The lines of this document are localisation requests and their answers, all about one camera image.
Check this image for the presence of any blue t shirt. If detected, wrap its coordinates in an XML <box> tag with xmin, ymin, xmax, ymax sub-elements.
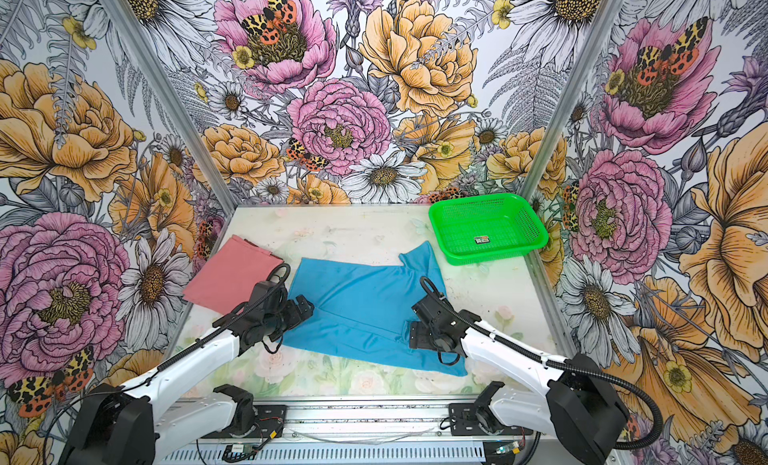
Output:
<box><xmin>284</xmin><ymin>242</ymin><xmax>467</xmax><ymax>377</ymax></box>

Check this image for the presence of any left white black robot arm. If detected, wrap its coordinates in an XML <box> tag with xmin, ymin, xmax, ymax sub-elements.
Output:
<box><xmin>59</xmin><ymin>282</ymin><xmax>314</xmax><ymax>464</ymax></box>

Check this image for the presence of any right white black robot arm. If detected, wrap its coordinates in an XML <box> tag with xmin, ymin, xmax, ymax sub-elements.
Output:
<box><xmin>410</xmin><ymin>294</ymin><xmax>629</xmax><ymax>464</ymax></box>

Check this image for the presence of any folded red t shirt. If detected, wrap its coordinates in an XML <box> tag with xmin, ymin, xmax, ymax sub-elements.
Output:
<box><xmin>183</xmin><ymin>235</ymin><xmax>283</xmax><ymax>315</ymax></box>

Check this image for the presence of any green plastic basket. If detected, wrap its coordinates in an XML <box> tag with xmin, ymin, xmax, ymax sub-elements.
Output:
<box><xmin>428</xmin><ymin>193</ymin><xmax>549</xmax><ymax>266</ymax></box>

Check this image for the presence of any small green circuit board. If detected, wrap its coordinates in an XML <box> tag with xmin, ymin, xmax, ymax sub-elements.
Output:
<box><xmin>495</xmin><ymin>441</ymin><xmax>521</xmax><ymax>455</ymax></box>

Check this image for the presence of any left black corrugated cable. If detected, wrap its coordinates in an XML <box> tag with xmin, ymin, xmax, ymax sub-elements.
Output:
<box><xmin>41</xmin><ymin>262</ymin><xmax>292</xmax><ymax>454</ymax></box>

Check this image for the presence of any black corrugated cable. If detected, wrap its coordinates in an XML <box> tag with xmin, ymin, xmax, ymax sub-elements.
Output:
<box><xmin>418</xmin><ymin>276</ymin><xmax>664</xmax><ymax>451</ymax></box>
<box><xmin>41</xmin><ymin>262</ymin><xmax>292</xmax><ymax>454</ymax></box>

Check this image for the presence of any right black corrugated cable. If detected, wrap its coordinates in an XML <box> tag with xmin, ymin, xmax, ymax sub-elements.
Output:
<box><xmin>418</xmin><ymin>276</ymin><xmax>664</xmax><ymax>451</ymax></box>

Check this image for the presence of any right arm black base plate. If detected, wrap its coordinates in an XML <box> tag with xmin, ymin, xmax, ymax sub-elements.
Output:
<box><xmin>441</xmin><ymin>402</ymin><xmax>534</xmax><ymax>437</ymax></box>

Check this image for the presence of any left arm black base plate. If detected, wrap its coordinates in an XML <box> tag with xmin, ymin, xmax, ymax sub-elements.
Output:
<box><xmin>203</xmin><ymin>404</ymin><xmax>288</xmax><ymax>440</ymax></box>

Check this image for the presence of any aluminium front rail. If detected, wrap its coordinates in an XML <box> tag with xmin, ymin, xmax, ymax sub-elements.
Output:
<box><xmin>137</xmin><ymin>397</ymin><xmax>625</xmax><ymax>445</ymax></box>

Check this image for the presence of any white slotted cable duct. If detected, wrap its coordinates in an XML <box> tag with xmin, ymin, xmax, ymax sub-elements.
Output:
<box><xmin>122</xmin><ymin>443</ymin><xmax>487</xmax><ymax>465</ymax></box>

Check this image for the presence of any left aluminium corner post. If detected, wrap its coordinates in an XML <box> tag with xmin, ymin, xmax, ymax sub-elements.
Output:
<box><xmin>99</xmin><ymin>0</ymin><xmax>238</xmax><ymax>217</ymax></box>

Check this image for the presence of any aluminium corner post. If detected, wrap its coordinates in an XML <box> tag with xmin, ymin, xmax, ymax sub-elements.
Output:
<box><xmin>99</xmin><ymin>0</ymin><xmax>238</xmax><ymax>217</ymax></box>
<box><xmin>521</xmin><ymin>0</ymin><xmax>624</xmax><ymax>200</ymax></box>

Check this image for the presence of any right aluminium corner post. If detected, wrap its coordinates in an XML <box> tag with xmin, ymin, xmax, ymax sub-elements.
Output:
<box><xmin>521</xmin><ymin>0</ymin><xmax>624</xmax><ymax>200</ymax></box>

